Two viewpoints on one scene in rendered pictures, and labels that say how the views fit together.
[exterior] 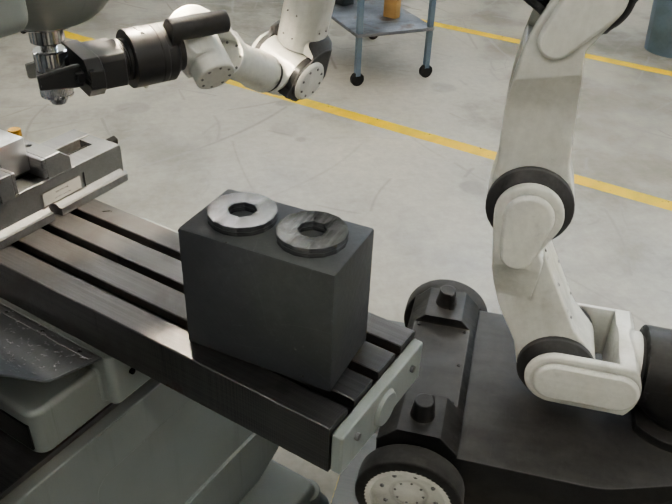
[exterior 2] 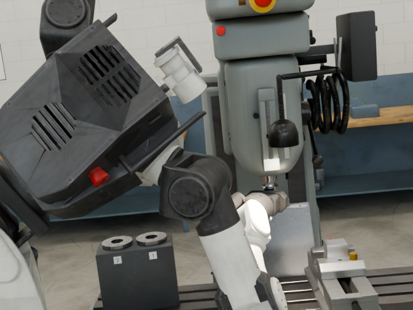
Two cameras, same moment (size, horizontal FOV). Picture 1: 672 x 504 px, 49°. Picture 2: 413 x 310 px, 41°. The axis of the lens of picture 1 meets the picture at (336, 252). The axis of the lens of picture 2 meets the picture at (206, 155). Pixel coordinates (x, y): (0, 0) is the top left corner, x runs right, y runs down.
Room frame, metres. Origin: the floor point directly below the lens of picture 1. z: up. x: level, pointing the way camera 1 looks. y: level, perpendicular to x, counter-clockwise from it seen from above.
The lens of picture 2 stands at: (2.28, -0.47, 1.67)
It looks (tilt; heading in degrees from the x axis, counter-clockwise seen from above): 11 degrees down; 151
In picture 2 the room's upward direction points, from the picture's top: 6 degrees counter-clockwise
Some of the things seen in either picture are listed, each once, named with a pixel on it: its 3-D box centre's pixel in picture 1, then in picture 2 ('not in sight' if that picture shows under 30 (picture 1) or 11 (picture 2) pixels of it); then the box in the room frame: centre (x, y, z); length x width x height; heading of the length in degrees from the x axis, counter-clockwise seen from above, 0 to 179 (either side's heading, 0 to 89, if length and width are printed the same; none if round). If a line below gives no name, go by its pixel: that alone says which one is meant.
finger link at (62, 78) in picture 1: (61, 79); not in sight; (0.99, 0.40, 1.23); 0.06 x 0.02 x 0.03; 126
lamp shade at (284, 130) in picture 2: not in sight; (283, 131); (1.21, 0.33, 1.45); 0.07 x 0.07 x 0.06
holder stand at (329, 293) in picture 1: (277, 283); (138, 270); (0.79, 0.08, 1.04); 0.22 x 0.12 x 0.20; 66
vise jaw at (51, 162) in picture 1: (32, 154); (340, 267); (1.16, 0.54, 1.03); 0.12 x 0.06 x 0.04; 60
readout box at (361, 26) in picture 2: not in sight; (357, 46); (0.93, 0.86, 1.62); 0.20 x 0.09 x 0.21; 149
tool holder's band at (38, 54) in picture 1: (49, 51); (270, 186); (1.02, 0.41, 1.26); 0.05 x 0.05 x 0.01
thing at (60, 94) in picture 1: (54, 75); not in sight; (1.02, 0.41, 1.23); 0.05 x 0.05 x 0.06
